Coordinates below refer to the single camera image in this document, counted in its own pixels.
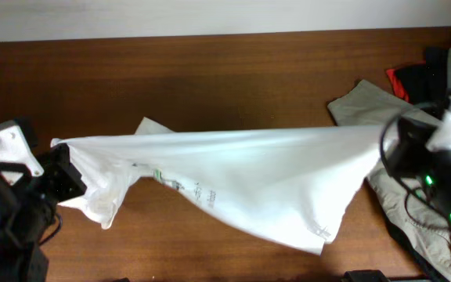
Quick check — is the white t-shirt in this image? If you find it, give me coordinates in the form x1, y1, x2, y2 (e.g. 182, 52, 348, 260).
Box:
65, 118, 381, 254

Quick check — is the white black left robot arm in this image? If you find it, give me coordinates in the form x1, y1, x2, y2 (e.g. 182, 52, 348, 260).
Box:
0, 144, 86, 282

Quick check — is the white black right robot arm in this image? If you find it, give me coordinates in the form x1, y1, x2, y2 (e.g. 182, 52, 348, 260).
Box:
379, 115, 451, 254

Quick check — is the beige khaki garment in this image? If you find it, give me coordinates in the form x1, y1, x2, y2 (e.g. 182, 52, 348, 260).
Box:
327, 48, 451, 281

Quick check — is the black and red garment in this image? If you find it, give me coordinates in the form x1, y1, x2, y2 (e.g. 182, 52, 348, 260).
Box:
385, 47, 449, 118

